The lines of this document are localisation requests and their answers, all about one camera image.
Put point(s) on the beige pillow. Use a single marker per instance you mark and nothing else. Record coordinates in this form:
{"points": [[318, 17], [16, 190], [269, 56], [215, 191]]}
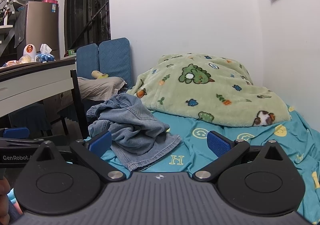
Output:
{"points": [[100, 89]]}

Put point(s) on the black chair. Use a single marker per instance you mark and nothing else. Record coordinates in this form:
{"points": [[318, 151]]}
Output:
{"points": [[76, 109]]}

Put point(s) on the blue tissue pack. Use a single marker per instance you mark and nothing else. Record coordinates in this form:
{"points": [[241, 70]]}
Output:
{"points": [[45, 54]]}

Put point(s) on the white egg-shaped figure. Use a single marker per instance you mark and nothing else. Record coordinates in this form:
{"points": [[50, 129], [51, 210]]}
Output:
{"points": [[29, 53]]}

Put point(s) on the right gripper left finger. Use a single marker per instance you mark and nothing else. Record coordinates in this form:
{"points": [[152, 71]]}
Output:
{"points": [[89, 154]]}

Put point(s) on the blue denim jeans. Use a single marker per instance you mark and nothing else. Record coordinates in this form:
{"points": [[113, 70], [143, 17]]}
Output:
{"points": [[139, 139]]}

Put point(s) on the dark window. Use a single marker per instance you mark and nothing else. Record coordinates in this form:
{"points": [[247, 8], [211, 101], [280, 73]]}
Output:
{"points": [[86, 22]]}

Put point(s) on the green box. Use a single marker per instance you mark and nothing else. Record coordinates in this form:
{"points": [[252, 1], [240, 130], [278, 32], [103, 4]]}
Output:
{"points": [[71, 52]]}

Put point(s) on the brown refrigerator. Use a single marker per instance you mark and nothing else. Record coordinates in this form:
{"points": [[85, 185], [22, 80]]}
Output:
{"points": [[38, 24]]}

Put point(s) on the white desk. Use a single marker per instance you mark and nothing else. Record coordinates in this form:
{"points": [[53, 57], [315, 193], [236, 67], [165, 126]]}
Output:
{"points": [[29, 83]]}

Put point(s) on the green dinosaur fleece blanket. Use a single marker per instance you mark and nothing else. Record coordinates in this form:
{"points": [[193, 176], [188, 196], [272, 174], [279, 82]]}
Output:
{"points": [[209, 88]]}

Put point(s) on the yellow plush toy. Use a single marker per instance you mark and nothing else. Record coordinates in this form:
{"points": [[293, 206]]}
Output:
{"points": [[98, 75]]}

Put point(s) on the blue quilted headboard cushion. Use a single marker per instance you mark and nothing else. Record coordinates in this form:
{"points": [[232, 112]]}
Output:
{"points": [[112, 57]]}

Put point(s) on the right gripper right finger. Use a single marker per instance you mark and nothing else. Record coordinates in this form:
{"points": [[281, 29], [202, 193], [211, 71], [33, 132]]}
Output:
{"points": [[228, 153]]}

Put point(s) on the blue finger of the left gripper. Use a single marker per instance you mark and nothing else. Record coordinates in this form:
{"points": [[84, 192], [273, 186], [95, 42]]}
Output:
{"points": [[16, 133]]}

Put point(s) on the person's hand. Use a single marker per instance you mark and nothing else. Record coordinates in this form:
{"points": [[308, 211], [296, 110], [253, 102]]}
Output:
{"points": [[4, 202]]}

